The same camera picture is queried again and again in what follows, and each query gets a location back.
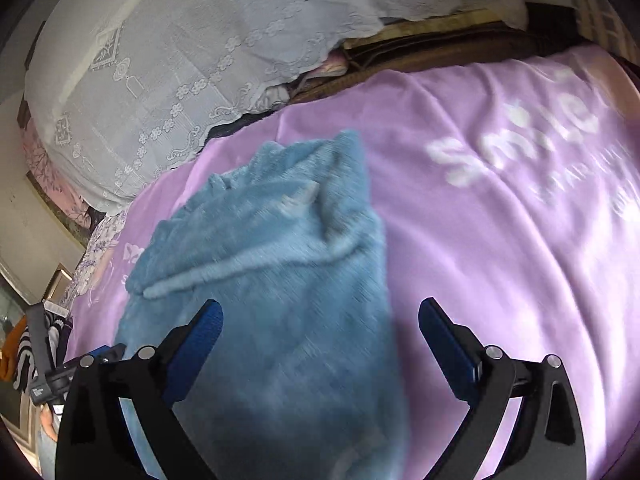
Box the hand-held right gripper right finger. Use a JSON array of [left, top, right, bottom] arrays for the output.
[[419, 298, 587, 480]]

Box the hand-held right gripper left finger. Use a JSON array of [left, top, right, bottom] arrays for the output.
[[54, 299, 223, 480]]

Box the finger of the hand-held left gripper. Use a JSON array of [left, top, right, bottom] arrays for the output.
[[95, 344, 127, 364]]

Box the blue fleece garment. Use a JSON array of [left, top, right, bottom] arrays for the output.
[[116, 130, 412, 480]]

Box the black white striped cloth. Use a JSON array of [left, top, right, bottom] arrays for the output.
[[9, 310, 75, 395]]

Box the orange cloth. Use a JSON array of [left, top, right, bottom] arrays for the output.
[[0, 317, 27, 382]]

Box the purple printed blanket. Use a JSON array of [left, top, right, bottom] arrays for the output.
[[64, 42, 640, 480]]

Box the white lace cloth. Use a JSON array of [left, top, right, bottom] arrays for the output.
[[24, 0, 528, 213]]

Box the brown woven mat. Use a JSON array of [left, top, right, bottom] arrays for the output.
[[290, 20, 551, 105]]

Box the black glossy panel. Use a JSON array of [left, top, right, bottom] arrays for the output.
[[525, 2, 587, 57]]

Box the checked beige curtain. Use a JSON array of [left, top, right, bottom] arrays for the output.
[[569, 0, 632, 58]]

